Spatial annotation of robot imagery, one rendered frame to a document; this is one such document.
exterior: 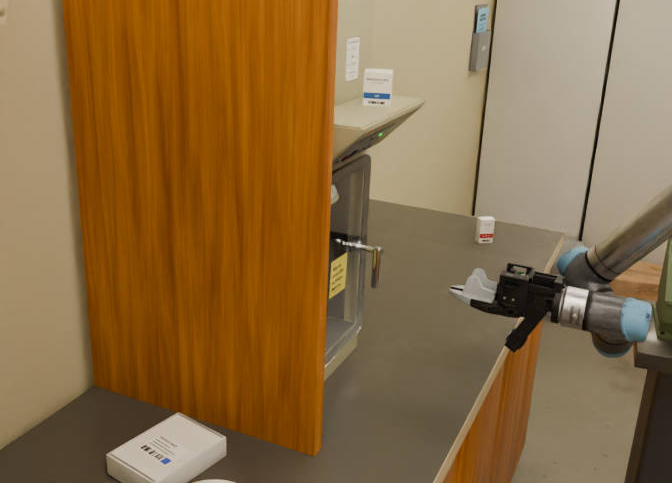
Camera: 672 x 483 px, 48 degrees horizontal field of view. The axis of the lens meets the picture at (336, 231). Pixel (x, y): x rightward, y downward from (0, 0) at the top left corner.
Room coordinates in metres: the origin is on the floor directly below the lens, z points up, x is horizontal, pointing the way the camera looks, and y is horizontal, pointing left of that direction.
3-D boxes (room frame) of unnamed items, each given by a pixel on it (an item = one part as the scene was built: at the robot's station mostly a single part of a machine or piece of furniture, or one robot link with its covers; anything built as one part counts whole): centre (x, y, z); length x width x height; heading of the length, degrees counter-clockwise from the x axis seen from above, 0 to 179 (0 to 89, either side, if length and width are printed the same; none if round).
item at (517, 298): (1.30, -0.37, 1.17); 0.12 x 0.08 x 0.09; 67
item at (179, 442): (1.06, 0.27, 0.96); 0.16 x 0.12 x 0.04; 145
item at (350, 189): (1.35, 0.00, 1.19); 0.30 x 0.01 x 0.40; 156
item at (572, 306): (1.27, -0.44, 1.17); 0.08 x 0.05 x 0.08; 157
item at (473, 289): (1.33, -0.27, 1.17); 0.09 x 0.03 x 0.06; 69
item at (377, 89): (1.38, -0.07, 1.54); 0.05 x 0.05 x 0.06; 85
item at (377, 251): (1.44, -0.07, 1.17); 0.05 x 0.03 x 0.10; 66
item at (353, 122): (1.33, -0.05, 1.46); 0.32 x 0.11 x 0.10; 156
